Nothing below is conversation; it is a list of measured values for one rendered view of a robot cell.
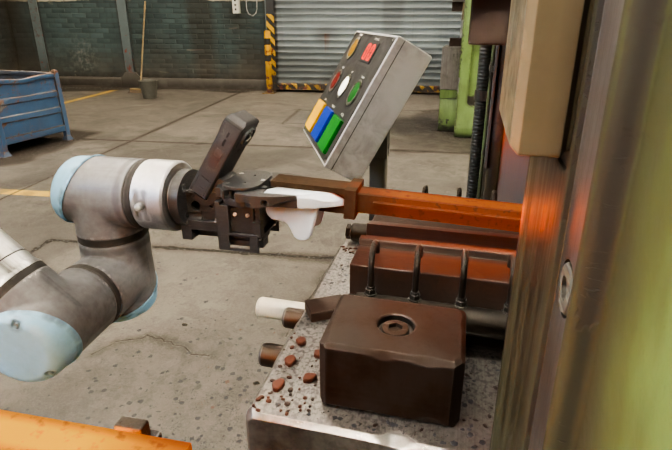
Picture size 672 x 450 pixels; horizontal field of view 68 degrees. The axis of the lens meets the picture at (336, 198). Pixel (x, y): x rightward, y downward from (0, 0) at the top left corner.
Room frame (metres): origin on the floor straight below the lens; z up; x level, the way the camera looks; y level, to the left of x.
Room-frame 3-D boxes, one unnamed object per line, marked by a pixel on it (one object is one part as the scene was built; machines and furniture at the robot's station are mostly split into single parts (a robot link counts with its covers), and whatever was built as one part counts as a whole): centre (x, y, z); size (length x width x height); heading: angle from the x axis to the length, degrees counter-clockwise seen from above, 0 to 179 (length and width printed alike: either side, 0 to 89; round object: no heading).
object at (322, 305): (0.49, 0.01, 0.92); 0.04 x 0.03 x 0.01; 108
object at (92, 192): (0.62, 0.30, 1.01); 0.12 x 0.09 x 0.10; 76
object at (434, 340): (0.38, -0.05, 0.95); 0.12 x 0.08 x 0.06; 76
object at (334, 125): (1.01, 0.01, 1.01); 0.07 x 0.05 x 0.07; 11
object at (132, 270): (0.61, 0.30, 0.90); 0.12 x 0.09 x 0.12; 170
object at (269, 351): (0.47, 0.07, 0.87); 0.04 x 0.03 x 0.03; 76
